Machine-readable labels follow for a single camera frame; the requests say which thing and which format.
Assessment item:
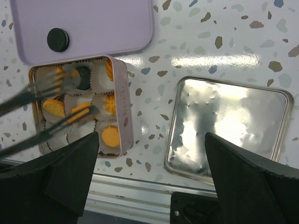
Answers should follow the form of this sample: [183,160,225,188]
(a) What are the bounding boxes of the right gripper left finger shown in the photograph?
[0,132,99,224]

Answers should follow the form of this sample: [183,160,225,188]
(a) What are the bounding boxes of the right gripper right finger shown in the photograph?
[205,133,299,224]

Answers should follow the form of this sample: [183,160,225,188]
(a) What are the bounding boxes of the metal tin lid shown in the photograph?
[164,76,294,185]

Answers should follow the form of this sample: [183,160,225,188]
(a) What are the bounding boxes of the orange swirl cookie top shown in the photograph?
[101,126,120,147]

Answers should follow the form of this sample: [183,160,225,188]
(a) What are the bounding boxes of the orange swirl cookie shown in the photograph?
[105,59,114,82]
[104,94,116,116]
[101,126,120,147]

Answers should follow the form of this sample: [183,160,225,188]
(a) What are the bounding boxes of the orange round sandwich cookie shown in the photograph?
[43,99,65,117]

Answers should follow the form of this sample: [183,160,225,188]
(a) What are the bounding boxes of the orange fish cookie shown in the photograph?
[66,103,92,123]

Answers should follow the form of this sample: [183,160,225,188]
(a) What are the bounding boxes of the metal cookie tin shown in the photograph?
[28,56,134,159]

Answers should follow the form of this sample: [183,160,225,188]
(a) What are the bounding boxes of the metal tongs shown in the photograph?
[0,69,100,159]

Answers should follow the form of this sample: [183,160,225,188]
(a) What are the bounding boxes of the orange star cookie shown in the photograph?
[54,67,65,93]

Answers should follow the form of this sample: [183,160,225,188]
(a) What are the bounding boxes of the black round cookie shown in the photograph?
[76,66,91,91]

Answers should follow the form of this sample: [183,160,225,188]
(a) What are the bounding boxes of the purple plastic tray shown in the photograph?
[10,0,154,66]

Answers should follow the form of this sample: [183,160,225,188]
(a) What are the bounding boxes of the aluminium rail front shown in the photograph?
[0,158,218,222]

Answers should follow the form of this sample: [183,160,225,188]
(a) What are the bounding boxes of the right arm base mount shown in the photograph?
[170,192,224,224]

